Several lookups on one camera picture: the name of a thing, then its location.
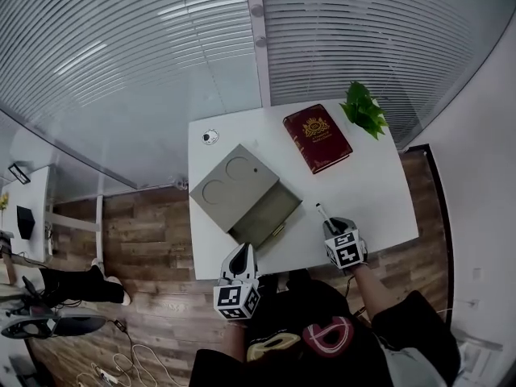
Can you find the white marker pen black cap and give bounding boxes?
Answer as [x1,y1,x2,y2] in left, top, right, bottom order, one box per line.
[314,202,336,234]

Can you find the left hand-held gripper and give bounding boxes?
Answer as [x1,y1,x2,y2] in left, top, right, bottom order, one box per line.
[213,243,262,322]

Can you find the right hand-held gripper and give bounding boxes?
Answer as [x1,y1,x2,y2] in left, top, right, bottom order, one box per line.
[322,216,369,271]

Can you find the black desk holder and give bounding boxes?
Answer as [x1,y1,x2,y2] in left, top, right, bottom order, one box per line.
[15,204,38,241]

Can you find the white table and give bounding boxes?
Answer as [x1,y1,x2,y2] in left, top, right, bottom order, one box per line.
[187,98,421,281]

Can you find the white side desk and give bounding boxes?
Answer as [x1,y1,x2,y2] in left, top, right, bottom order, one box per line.
[0,164,105,264]

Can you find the person's black printed shirt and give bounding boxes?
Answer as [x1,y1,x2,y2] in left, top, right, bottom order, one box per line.
[188,268,463,387]

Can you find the green potted plant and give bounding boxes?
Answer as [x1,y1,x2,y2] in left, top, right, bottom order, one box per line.
[339,80,390,142]

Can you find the grey box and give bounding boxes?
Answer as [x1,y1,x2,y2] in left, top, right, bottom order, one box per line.
[189,143,304,252]

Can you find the red hardcover book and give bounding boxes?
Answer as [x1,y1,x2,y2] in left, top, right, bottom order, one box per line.
[281,102,354,176]

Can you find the black office chair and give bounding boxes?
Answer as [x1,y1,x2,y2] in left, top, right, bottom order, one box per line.
[0,279,109,340]

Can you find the person's right forearm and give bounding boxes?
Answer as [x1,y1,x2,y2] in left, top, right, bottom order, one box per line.
[349,261,395,323]

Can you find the person's left forearm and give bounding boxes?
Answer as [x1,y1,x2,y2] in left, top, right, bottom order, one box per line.
[223,319,250,363]

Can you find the black picture frame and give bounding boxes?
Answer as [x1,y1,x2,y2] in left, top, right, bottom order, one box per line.
[7,162,31,185]

